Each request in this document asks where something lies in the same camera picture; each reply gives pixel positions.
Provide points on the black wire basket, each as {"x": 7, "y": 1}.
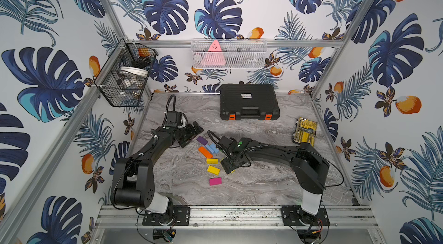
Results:
{"x": 123, "y": 89}

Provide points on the aluminium front rail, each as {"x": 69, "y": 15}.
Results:
{"x": 236, "y": 217}

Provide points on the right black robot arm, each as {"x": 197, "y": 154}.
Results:
{"x": 310, "y": 168}

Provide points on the magenta block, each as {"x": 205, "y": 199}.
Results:
{"x": 215, "y": 181}

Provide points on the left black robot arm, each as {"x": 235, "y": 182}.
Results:
{"x": 133, "y": 183}

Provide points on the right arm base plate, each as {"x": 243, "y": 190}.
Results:
{"x": 304, "y": 215}

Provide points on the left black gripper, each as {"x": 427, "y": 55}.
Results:
{"x": 187, "y": 134}

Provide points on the yellow block lower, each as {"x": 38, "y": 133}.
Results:
{"x": 213, "y": 170}

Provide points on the yellow screwdriver bit set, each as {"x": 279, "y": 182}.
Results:
{"x": 305, "y": 131}

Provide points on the light blue block left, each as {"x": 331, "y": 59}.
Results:
{"x": 209, "y": 148}

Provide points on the light blue block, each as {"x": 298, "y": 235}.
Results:
{"x": 209, "y": 148}
{"x": 214, "y": 148}

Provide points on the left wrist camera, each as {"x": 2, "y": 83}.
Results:
{"x": 175, "y": 119}

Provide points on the small yellow block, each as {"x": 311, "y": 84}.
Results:
{"x": 212, "y": 161}

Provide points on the clear mesh wall shelf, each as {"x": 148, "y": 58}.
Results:
{"x": 239, "y": 53}

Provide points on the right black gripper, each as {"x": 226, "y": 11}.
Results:
{"x": 225, "y": 166}

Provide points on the pink triangle object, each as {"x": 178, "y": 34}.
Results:
{"x": 214, "y": 56}

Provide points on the purple block left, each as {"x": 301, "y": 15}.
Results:
{"x": 202, "y": 140}

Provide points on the white coil in basket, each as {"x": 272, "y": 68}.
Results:
{"x": 135, "y": 71}

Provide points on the black plastic tool case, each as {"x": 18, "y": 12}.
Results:
{"x": 248, "y": 101}

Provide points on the orange block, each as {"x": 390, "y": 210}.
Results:
{"x": 205, "y": 152}

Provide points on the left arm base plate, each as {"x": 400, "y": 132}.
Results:
{"x": 166, "y": 215}

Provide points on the light blue block right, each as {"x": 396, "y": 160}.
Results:
{"x": 214, "y": 148}

